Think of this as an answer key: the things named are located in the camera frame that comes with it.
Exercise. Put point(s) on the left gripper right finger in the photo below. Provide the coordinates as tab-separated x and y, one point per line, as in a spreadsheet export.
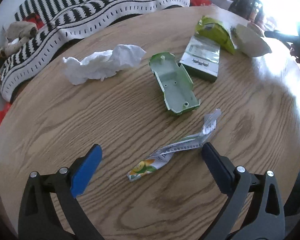
253	209

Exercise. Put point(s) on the red cushion on sofa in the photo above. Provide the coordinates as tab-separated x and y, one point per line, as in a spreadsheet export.
34	18

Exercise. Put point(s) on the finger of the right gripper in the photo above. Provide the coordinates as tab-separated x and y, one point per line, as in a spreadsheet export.
281	37

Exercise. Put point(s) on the red stool right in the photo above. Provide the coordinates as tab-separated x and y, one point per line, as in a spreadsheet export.
198	3

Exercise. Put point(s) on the brown plush toy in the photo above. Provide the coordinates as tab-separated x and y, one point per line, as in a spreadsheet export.
17	34

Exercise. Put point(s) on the black white striped sofa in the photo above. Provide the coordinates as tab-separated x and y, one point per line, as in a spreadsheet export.
64	21

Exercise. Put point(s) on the green snack bag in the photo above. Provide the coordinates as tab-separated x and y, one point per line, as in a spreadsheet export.
214	30

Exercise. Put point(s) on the black side table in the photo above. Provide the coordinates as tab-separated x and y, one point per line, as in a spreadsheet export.
247	9

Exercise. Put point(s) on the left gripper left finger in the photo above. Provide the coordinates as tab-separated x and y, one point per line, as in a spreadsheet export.
49	207

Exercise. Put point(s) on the twisted white juice wrapper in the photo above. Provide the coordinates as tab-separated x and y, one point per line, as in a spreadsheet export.
162	156

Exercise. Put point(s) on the green plastic toy shell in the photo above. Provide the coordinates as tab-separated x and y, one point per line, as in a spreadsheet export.
175	83

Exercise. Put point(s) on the white tissue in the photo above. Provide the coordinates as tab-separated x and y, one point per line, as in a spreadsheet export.
103	64

